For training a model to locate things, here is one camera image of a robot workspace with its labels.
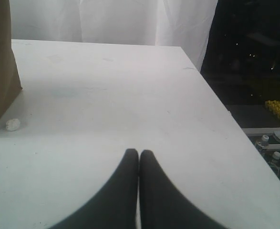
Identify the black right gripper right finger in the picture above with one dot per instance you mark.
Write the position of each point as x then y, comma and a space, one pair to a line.
162, 205

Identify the small white wad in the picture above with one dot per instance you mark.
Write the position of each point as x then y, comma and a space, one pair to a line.
13, 124

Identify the white backdrop curtain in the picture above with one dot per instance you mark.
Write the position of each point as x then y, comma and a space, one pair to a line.
183, 23

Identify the white shelf rail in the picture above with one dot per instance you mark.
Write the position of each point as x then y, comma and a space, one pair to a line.
259, 131

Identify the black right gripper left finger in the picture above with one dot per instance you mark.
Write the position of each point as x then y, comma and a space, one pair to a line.
114, 205

